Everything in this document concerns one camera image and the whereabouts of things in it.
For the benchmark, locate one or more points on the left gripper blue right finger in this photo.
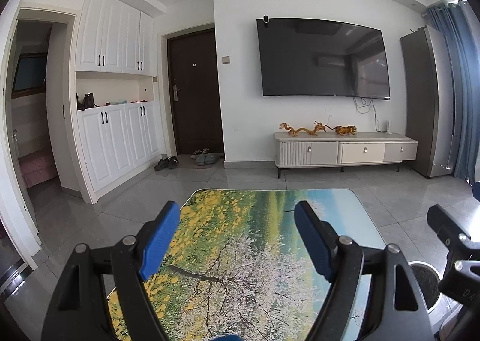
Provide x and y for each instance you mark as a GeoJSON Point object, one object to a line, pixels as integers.
{"type": "Point", "coordinates": [395, 309]}

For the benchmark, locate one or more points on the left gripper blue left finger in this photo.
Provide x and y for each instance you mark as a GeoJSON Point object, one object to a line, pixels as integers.
{"type": "Point", "coordinates": [78, 309]}

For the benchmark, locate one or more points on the white round trash bin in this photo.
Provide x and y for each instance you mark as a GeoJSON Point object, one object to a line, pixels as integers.
{"type": "Point", "coordinates": [428, 279]}

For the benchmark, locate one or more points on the landscape print table mat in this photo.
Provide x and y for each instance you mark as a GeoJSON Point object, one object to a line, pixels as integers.
{"type": "Point", "coordinates": [237, 264]}

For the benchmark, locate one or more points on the black shoes pair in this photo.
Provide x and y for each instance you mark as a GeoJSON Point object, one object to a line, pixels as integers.
{"type": "Point", "coordinates": [170, 162]}

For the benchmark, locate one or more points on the white grey TV cabinet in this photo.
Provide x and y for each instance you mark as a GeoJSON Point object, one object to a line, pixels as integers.
{"type": "Point", "coordinates": [333, 150]}

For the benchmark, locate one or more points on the golden tiger figurine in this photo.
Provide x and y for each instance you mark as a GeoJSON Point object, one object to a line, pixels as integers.
{"type": "Point", "coordinates": [344, 130]}

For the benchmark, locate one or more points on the grey slippers pair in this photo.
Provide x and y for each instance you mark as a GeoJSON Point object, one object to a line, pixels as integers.
{"type": "Point", "coordinates": [204, 157]}

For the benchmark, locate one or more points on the golden dragon figurine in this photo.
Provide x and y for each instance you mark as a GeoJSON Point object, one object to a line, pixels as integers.
{"type": "Point", "coordinates": [319, 127]}

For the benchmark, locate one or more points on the white router on cabinet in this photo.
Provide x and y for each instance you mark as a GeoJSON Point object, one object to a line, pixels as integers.
{"type": "Point", "coordinates": [387, 127]}

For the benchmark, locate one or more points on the black handbag on shelf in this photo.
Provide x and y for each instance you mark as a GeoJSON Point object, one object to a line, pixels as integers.
{"type": "Point", "coordinates": [86, 103]}

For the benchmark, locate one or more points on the grey tall refrigerator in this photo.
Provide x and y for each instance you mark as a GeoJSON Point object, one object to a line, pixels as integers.
{"type": "Point", "coordinates": [430, 100]}

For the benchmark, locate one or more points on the dark brown entrance door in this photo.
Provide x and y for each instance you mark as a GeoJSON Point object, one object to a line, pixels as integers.
{"type": "Point", "coordinates": [194, 92]}

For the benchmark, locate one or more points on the small webcam on television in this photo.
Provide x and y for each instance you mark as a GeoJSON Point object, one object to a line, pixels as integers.
{"type": "Point", "coordinates": [266, 20]}

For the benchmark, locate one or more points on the blue curtain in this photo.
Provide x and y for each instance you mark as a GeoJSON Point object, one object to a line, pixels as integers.
{"type": "Point", "coordinates": [456, 20]}

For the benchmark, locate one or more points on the white wall cupboard unit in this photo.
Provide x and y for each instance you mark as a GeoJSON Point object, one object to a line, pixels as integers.
{"type": "Point", "coordinates": [116, 62]}

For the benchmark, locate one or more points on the large black wall television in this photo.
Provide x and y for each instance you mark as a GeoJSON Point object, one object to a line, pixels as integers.
{"type": "Point", "coordinates": [316, 57]}

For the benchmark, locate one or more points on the wall light switch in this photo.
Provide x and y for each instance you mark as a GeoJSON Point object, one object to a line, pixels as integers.
{"type": "Point", "coordinates": [225, 60]}

